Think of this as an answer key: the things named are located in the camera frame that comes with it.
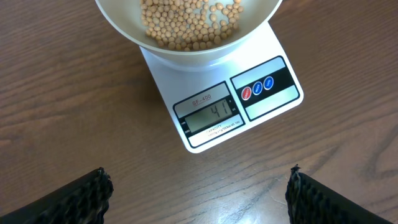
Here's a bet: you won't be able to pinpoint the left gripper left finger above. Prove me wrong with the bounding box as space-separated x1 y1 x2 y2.
1 167 114 224

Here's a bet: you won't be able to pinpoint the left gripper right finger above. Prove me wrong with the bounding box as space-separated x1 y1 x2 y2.
285 166 391 224

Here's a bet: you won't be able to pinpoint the white digital kitchen scale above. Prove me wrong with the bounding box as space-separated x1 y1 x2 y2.
142 24 304 153

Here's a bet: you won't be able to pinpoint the white round bowl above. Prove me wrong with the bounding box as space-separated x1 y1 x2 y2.
96 0 282 65

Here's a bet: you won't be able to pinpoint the soybeans in bowl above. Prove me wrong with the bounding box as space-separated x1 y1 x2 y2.
140 0 244 51

